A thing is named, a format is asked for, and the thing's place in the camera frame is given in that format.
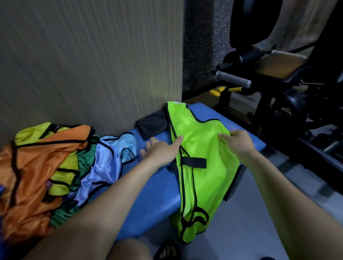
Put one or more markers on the person's right hand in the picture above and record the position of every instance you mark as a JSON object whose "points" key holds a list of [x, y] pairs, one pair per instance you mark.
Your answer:
{"points": [[241, 144]]}

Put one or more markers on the person's left hand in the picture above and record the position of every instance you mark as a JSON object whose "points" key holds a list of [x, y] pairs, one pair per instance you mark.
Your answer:
{"points": [[160, 154]]}

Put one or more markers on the person's right thumb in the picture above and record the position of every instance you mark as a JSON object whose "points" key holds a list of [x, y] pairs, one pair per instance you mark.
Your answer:
{"points": [[223, 137]]}

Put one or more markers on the person's left thumb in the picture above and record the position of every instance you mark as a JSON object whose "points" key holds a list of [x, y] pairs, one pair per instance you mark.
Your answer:
{"points": [[176, 142]]}

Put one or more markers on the neon green mesh vest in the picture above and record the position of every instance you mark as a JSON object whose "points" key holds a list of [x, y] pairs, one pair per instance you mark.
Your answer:
{"points": [[206, 150]]}

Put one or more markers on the person's right forearm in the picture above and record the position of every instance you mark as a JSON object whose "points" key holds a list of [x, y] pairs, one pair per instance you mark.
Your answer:
{"points": [[289, 203]]}

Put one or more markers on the person's left forearm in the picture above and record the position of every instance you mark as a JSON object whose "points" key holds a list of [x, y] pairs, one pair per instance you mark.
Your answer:
{"points": [[107, 211]]}

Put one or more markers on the black folded cloth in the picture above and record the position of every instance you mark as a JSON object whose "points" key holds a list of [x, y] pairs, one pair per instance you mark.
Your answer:
{"points": [[152, 124]]}

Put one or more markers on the yellow adjustment knob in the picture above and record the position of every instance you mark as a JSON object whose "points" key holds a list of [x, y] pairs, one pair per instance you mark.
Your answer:
{"points": [[215, 92]]}

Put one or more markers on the yellow adjustment lever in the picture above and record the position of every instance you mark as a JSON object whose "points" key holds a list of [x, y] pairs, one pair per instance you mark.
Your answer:
{"points": [[235, 89]]}

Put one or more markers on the light blue mesh vest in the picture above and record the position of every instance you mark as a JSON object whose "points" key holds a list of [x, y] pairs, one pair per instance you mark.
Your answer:
{"points": [[126, 144]]}

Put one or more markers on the blue padded bench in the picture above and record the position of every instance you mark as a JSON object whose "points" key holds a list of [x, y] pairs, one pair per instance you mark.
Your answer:
{"points": [[158, 192]]}

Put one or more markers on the pale lavender mesh vest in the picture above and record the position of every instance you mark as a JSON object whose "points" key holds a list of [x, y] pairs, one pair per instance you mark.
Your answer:
{"points": [[104, 166]]}

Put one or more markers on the black gym machine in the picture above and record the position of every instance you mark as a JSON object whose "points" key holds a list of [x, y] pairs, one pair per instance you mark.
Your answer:
{"points": [[294, 107]]}

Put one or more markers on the brown machine seat pad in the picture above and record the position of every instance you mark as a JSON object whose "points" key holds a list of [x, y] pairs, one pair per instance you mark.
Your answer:
{"points": [[278, 67]]}

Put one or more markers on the dark green mesh vest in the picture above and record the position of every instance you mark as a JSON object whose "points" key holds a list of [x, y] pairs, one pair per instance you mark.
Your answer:
{"points": [[87, 158]]}

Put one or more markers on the black sandal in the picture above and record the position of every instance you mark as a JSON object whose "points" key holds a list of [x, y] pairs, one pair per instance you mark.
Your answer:
{"points": [[167, 251]]}

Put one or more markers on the yellow mesh vest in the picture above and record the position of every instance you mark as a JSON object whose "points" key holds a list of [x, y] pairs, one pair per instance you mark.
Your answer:
{"points": [[64, 174]]}

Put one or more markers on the person's knee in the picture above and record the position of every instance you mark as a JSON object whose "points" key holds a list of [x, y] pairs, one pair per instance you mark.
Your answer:
{"points": [[130, 250]]}

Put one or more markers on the orange mesh vest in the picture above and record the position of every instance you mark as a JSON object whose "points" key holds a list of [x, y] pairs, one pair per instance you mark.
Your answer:
{"points": [[34, 171]]}

